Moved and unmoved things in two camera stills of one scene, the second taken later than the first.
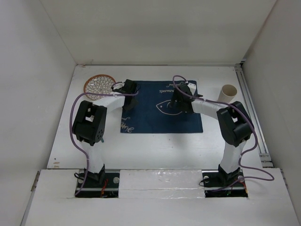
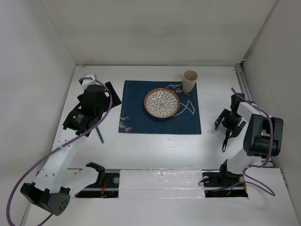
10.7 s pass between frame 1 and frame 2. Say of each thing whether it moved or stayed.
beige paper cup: moved
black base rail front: stayed
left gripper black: moved
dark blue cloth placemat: stayed
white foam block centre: stayed
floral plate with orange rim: moved
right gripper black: moved
